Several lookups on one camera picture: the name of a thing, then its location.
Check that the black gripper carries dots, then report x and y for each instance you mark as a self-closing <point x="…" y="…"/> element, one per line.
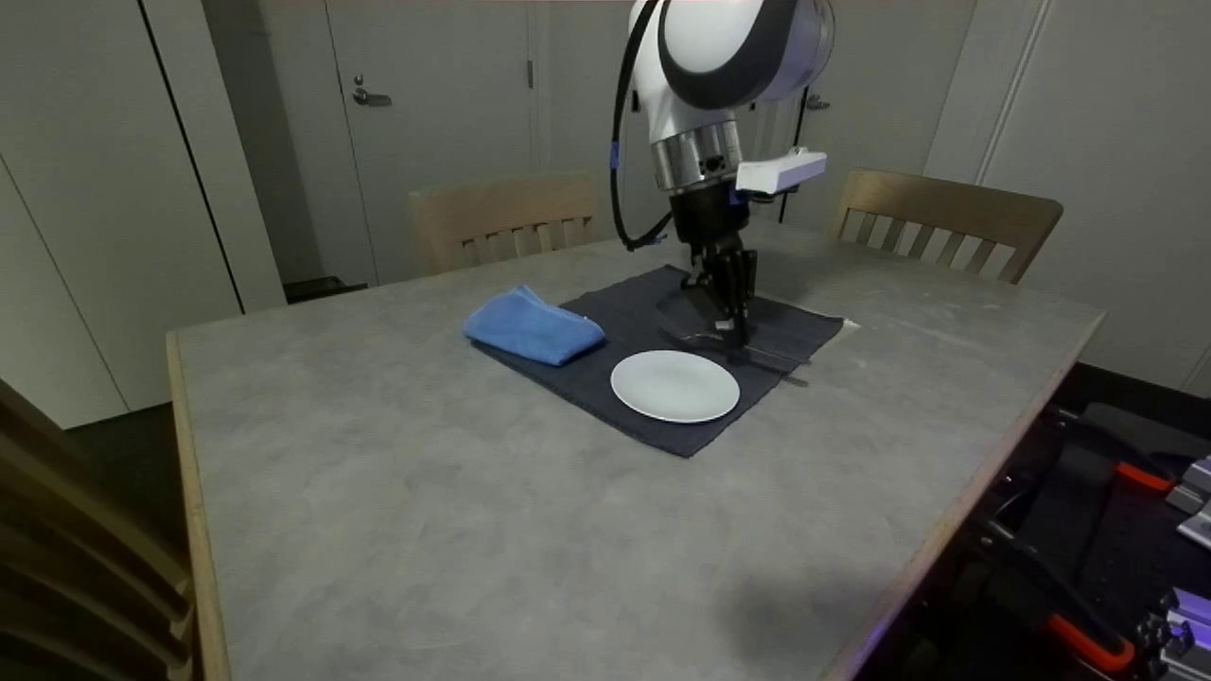
<point x="715" y="221"/>

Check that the silver metal fork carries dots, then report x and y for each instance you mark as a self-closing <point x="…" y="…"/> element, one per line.
<point x="789" y="373"/>

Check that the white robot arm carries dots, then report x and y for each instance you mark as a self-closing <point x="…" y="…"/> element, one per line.
<point x="721" y="49"/>

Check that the white round plate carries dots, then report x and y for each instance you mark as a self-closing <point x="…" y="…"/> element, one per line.
<point x="673" y="386"/>

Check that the small white paper scrap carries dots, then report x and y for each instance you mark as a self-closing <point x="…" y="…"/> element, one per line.
<point x="854" y="324"/>

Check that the dark grey cloth placemat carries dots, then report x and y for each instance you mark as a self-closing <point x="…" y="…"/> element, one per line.
<point x="580" y="378"/>

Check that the blue folded cloth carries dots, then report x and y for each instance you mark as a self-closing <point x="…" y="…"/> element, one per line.
<point x="531" y="327"/>

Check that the light wooden slat-back chair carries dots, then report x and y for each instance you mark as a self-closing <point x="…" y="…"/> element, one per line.
<point x="948" y="197"/>
<point x="504" y="208"/>
<point x="76" y="542"/>

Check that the white door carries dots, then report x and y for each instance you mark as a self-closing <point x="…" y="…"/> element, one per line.
<point x="440" y="126"/>
<point x="893" y="101"/>

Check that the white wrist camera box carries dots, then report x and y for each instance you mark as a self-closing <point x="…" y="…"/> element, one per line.
<point x="780" y="173"/>

